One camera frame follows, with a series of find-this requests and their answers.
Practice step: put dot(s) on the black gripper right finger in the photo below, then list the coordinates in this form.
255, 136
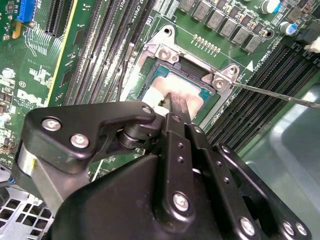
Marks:
221, 190

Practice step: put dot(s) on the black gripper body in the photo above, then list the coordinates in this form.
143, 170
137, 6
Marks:
112, 205

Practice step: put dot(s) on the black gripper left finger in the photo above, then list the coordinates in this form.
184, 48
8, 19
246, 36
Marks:
75, 130

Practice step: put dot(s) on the metal locking lever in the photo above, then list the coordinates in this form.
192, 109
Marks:
275, 95

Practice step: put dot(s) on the silver CPU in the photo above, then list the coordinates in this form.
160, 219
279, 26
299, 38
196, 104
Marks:
185, 85

